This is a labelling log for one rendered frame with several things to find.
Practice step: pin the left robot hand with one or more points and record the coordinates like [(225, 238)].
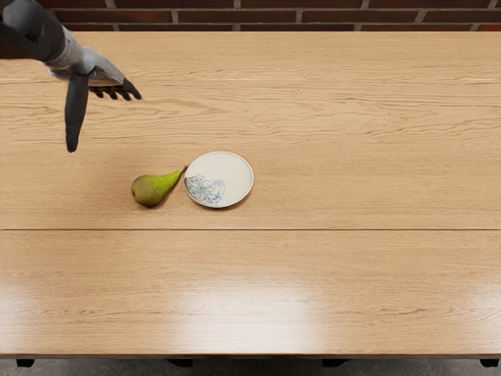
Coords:
[(84, 62)]

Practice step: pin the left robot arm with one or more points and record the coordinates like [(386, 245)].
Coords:
[(31, 27)]

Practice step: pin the white plate with blue pattern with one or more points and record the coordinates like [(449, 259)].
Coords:
[(225, 176)]

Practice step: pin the green pear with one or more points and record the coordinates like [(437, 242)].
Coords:
[(150, 189)]

